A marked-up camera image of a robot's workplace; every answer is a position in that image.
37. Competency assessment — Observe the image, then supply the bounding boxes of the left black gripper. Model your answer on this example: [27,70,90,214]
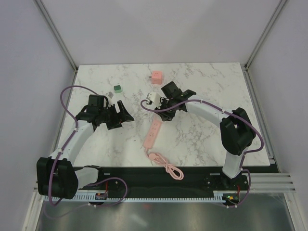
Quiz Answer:
[99,101,134,130]

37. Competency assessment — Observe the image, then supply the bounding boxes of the pink power strip with cord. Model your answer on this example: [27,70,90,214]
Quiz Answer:
[143,116,184,180]

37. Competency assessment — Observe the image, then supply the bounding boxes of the green cube plug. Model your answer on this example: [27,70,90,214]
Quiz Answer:
[114,85,123,93]

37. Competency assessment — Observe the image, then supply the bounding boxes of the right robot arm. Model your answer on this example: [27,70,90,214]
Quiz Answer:
[147,81,256,190]

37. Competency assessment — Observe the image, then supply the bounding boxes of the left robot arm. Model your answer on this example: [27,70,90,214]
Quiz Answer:
[37,94,134,199]

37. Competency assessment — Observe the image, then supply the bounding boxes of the pink cube socket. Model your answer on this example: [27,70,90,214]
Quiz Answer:
[150,71,163,85]

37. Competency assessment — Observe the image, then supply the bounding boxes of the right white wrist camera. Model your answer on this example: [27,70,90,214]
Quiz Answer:
[146,92,161,107]

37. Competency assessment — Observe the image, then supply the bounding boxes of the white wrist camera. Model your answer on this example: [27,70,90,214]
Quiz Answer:
[146,92,161,107]
[104,91,114,107]

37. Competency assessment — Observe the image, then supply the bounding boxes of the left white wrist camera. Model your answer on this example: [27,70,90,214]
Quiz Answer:
[104,91,114,107]

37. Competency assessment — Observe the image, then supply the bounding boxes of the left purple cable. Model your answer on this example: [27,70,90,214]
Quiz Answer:
[47,85,128,207]

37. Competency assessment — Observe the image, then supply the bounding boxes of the white slotted cable duct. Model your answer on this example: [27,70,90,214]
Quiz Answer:
[44,191,228,202]

